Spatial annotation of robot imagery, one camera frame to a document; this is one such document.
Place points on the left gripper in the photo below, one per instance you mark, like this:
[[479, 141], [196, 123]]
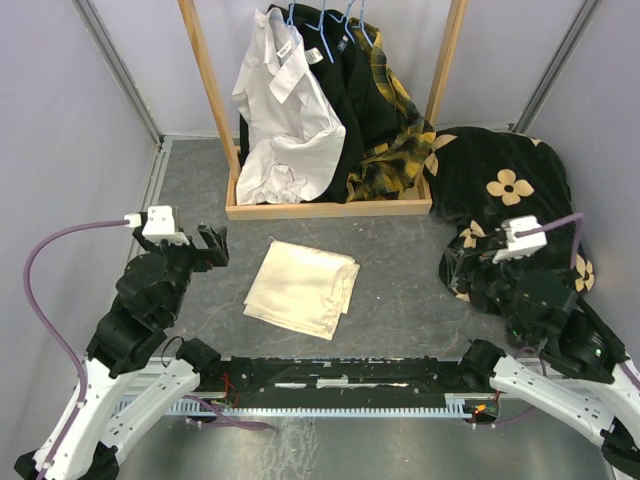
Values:
[[218, 251]]

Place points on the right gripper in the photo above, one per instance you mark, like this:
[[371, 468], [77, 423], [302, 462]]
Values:
[[465, 258]]

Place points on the white shirt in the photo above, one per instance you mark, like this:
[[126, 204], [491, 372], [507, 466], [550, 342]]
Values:
[[295, 137]]

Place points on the blue wire hanger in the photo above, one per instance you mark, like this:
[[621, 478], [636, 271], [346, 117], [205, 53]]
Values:
[[293, 21]]

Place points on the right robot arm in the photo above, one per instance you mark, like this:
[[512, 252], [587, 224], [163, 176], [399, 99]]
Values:
[[553, 321]]

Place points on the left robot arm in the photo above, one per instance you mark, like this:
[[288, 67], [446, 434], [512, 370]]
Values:
[[91, 440]]

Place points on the yellow plaid shirt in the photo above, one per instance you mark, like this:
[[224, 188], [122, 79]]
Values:
[[389, 169]]

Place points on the black hanging shirt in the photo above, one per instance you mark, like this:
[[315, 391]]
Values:
[[350, 89]]

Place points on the blue hanger in black shirt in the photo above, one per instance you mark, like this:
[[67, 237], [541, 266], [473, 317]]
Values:
[[324, 32]]

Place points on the blue hanger in plaid shirt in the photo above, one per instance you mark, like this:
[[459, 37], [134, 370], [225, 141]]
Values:
[[358, 23]]

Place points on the black floral blanket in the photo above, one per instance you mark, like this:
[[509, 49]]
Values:
[[480, 178]]

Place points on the cream folded cloth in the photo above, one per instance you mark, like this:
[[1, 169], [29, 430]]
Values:
[[302, 289]]

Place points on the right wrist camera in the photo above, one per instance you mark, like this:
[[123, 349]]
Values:
[[519, 240]]

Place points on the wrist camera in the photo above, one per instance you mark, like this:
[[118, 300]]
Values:
[[162, 224], [519, 240]]

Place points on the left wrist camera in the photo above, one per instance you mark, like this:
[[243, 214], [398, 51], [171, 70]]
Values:
[[162, 224]]

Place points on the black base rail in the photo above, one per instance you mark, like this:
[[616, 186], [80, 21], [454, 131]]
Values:
[[324, 384]]

